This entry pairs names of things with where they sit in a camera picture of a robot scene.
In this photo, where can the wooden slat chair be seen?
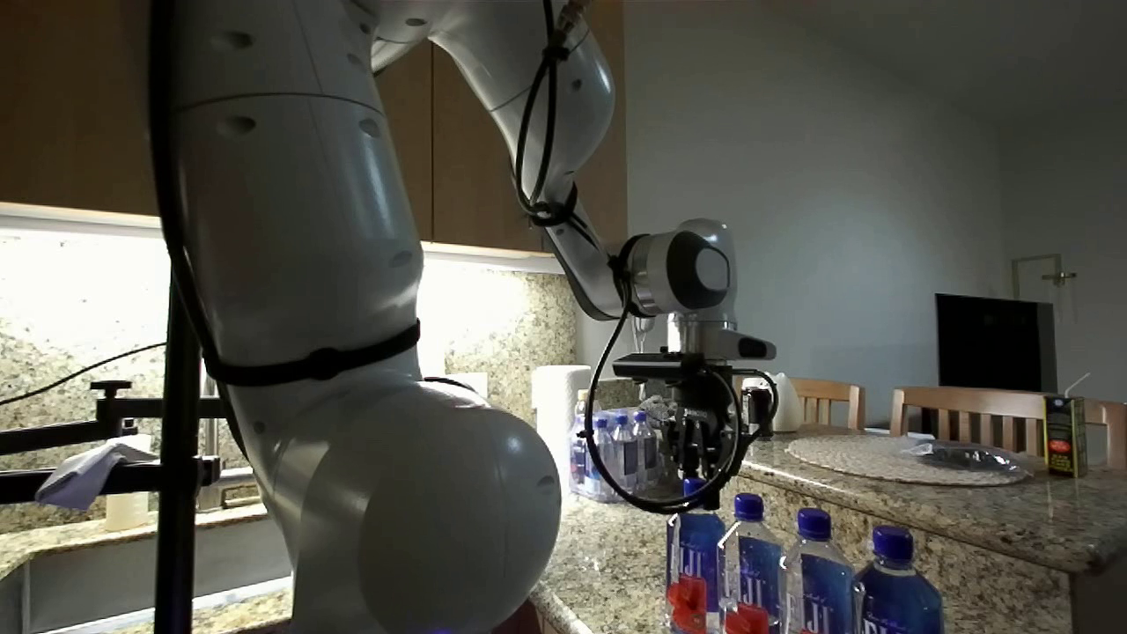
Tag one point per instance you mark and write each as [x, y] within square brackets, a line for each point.
[828, 406]
[1110, 426]
[969, 409]

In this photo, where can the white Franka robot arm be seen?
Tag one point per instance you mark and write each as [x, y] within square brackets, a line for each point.
[302, 233]

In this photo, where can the black stand pole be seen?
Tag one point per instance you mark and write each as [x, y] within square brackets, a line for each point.
[178, 493]

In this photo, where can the flat screen monitor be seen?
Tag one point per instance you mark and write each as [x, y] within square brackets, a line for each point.
[994, 342]

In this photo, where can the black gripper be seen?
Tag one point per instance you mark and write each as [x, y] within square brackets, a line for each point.
[716, 381]

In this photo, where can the Fiji water bottle blue cap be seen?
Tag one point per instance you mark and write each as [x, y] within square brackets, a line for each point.
[699, 550]
[900, 598]
[813, 584]
[750, 575]

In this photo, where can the wrapped water bottle pack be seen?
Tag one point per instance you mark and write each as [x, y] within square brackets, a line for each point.
[611, 450]

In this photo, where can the white crumpled cloth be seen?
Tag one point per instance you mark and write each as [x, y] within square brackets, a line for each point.
[93, 472]

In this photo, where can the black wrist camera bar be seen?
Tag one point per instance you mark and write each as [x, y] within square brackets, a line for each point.
[657, 366]

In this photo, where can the dark carton with label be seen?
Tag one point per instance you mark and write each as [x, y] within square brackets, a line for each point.
[1064, 440]

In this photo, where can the wooden wall cabinets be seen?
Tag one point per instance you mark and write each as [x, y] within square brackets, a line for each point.
[72, 105]

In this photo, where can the white countertop appliance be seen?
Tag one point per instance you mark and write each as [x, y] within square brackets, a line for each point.
[554, 406]

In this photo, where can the small dark bowl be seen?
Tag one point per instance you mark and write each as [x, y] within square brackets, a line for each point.
[969, 457]

